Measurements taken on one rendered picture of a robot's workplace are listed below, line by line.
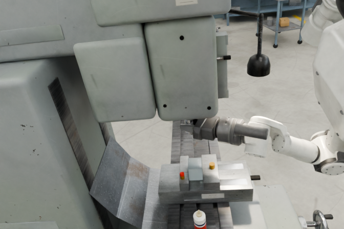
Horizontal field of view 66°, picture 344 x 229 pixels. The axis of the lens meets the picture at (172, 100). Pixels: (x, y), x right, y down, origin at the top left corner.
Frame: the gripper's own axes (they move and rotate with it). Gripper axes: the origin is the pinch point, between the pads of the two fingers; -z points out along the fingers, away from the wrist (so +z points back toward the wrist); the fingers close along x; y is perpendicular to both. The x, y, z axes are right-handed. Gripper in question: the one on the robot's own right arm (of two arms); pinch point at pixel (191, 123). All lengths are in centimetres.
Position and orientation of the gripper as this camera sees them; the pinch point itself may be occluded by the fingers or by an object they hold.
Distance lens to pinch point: 94.8
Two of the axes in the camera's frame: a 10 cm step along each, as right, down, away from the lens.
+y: 1.3, 8.6, 4.9
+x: -4.5, 4.9, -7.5
